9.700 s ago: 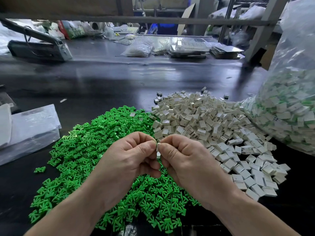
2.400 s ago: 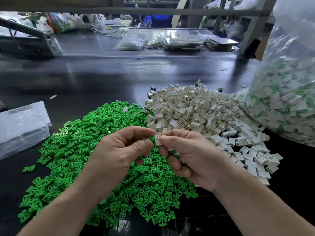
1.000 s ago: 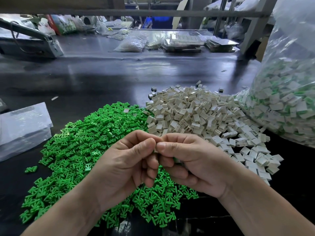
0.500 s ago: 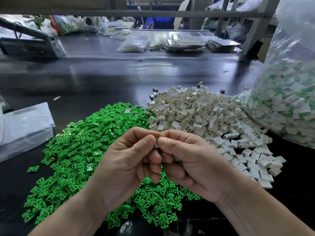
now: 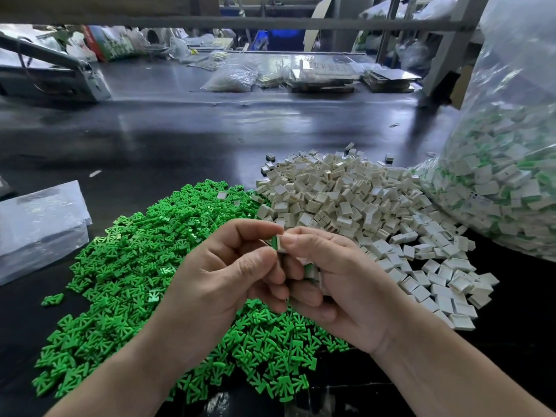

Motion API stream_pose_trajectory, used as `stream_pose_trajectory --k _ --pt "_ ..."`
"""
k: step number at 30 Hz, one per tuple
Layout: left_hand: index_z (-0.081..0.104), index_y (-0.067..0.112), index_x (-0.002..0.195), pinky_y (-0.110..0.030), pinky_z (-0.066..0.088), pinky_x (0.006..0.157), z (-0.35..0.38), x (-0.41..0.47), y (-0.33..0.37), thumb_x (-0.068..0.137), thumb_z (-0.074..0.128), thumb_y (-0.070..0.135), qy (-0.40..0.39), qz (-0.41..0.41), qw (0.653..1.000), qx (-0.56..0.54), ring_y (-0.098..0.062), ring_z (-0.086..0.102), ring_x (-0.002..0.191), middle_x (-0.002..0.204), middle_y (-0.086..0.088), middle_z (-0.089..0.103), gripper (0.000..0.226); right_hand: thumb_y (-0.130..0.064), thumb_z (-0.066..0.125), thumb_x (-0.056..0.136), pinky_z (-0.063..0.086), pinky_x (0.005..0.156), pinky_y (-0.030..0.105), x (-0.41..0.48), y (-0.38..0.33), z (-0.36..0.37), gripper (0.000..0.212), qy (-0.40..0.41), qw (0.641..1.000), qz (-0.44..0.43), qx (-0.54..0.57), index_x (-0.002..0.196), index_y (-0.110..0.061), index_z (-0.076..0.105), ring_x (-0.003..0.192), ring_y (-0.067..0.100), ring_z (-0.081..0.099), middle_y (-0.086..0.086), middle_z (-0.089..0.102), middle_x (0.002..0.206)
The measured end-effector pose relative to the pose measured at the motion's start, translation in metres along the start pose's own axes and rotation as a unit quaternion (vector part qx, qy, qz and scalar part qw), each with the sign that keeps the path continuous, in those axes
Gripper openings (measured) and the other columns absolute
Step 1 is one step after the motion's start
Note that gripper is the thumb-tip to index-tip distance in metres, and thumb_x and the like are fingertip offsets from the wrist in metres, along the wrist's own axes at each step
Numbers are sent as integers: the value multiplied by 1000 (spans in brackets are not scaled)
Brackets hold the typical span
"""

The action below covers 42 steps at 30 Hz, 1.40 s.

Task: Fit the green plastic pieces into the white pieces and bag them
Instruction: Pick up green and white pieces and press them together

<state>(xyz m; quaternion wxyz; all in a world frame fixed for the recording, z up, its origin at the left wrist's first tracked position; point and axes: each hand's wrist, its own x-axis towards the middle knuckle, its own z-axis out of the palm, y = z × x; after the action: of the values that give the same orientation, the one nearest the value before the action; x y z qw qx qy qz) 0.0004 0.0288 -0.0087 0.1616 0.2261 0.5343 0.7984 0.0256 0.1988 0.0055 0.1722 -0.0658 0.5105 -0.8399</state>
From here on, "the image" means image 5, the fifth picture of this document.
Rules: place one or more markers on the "person's left hand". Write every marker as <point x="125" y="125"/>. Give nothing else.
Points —
<point x="213" y="295"/>

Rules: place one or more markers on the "person's right hand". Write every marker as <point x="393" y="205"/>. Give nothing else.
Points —
<point x="356" y="295"/>

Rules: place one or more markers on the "small white plastic part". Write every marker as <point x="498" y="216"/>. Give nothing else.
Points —
<point x="310" y="272"/>

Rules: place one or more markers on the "small green plastic part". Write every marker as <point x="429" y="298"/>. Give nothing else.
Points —
<point x="274" y="243"/>
<point x="52" y="299"/>

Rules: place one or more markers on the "pile of green plastic clips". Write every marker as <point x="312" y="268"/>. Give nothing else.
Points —
<point x="130" y="252"/>

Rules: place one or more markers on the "pile of white plastic caps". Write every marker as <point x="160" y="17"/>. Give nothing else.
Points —
<point x="356" y="191"/>

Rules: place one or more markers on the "clear plastic bag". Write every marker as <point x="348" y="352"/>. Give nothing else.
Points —
<point x="504" y="173"/>

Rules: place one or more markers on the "person's left forearm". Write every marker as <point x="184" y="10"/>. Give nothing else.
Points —
<point x="113" y="386"/>

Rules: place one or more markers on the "person's right forearm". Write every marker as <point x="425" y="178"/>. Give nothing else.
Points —
<point x="460" y="382"/>

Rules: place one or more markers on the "small clear bag of parts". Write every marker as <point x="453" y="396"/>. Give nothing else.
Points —
<point x="230" y="79"/>

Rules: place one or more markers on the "stack of clear flat bags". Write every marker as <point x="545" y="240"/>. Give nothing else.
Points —
<point x="43" y="226"/>

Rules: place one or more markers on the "dark flat tray stack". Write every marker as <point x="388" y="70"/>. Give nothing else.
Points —
<point x="391" y="80"/>

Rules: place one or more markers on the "grey heat sealer machine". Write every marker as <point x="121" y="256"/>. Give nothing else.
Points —
<point x="56" y="82"/>

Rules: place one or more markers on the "blue crate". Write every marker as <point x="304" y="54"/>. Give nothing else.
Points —
<point x="280" y="39"/>

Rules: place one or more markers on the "grey metal horizontal bar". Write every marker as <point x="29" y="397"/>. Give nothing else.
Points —
<point x="261" y="23"/>

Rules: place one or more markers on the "grey metal slanted post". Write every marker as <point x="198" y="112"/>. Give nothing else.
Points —
<point x="458" y="43"/>

